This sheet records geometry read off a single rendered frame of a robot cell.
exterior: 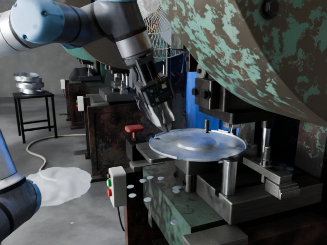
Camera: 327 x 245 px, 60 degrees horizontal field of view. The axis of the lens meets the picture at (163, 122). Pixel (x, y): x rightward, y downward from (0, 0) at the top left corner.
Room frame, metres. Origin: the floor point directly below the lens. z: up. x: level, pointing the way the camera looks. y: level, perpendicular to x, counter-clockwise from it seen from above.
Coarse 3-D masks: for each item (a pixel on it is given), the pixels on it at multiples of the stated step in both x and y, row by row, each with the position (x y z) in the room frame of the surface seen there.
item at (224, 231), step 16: (272, 224) 0.64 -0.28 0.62; (288, 224) 0.64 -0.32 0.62; (304, 224) 0.64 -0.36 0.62; (320, 224) 0.65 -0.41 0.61; (192, 240) 0.55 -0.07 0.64; (208, 240) 0.55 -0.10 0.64; (224, 240) 0.55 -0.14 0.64; (240, 240) 0.56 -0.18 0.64; (256, 240) 0.58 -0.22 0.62; (272, 240) 0.60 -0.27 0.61; (288, 240) 0.62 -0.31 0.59; (304, 240) 0.64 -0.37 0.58; (320, 240) 0.66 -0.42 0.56
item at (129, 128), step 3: (126, 126) 1.09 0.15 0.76; (129, 126) 1.09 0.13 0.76; (132, 126) 1.09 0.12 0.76; (135, 126) 1.09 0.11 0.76; (138, 126) 1.09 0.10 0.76; (141, 126) 1.09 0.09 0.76; (126, 129) 1.07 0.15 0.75; (129, 129) 1.05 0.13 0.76; (132, 129) 1.05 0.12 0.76; (135, 129) 1.06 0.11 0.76; (138, 129) 1.06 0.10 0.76; (141, 129) 1.07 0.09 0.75; (129, 132) 1.05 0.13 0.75; (132, 132) 1.05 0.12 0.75; (135, 132) 1.08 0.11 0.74; (135, 135) 1.08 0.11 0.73
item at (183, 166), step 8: (136, 144) 0.81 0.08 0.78; (144, 144) 0.81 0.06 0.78; (144, 152) 0.74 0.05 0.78; (152, 152) 0.74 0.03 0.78; (152, 160) 0.69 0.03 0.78; (160, 160) 0.70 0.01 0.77; (168, 160) 0.71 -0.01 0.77; (176, 160) 0.83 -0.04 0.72; (184, 160) 0.77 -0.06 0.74; (176, 168) 0.82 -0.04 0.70; (184, 168) 0.77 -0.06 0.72; (192, 168) 0.76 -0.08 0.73; (200, 168) 0.77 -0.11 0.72; (208, 168) 0.78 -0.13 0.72; (176, 176) 0.82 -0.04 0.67; (184, 176) 0.77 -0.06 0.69; (192, 176) 0.76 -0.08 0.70; (184, 184) 0.76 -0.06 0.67; (192, 184) 0.76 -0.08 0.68
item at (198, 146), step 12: (168, 132) 0.93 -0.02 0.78; (180, 132) 0.93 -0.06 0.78; (192, 132) 0.93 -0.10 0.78; (216, 132) 0.93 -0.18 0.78; (156, 144) 0.80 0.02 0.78; (168, 144) 0.80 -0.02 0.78; (180, 144) 0.79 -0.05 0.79; (192, 144) 0.79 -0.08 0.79; (204, 144) 0.79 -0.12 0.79; (216, 144) 0.79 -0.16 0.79; (228, 144) 0.80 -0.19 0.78; (240, 144) 0.80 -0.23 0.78; (168, 156) 0.70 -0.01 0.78; (180, 156) 0.71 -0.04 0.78; (192, 156) 0.71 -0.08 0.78; (204, 156) 0.71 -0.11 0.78; (216, 156) 0.71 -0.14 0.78; (228, 156) 0.71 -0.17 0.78
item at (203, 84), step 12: (204, 72) 0.85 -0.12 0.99; (204, 84) 0.81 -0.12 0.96; (216, 84) 0.78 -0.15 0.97; (204, 96) 0.78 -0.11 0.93; (216, 96) 0.78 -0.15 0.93; (228, 96) 0.77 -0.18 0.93; (216, 108) 0.78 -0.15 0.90; (228, 108) 0.77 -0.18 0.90; (240, 108) 0.78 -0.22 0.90; (252, 108) 0.80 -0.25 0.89
